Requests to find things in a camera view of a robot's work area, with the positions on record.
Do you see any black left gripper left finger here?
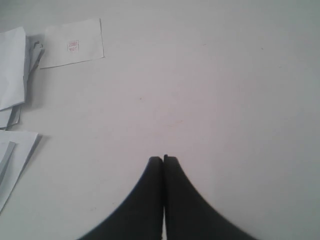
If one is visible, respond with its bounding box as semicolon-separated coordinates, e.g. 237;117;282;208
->
81;156;164;240

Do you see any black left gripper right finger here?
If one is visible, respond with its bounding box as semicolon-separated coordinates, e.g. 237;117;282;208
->
163;155;253;240

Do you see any white paper stack lower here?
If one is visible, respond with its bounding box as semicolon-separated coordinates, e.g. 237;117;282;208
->
0;130;42;211

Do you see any stamped white paper slip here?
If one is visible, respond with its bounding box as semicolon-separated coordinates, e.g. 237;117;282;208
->
39;18;104;69

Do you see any large white paper sheet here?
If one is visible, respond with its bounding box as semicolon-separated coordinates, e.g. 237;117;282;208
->
0;27;26;110

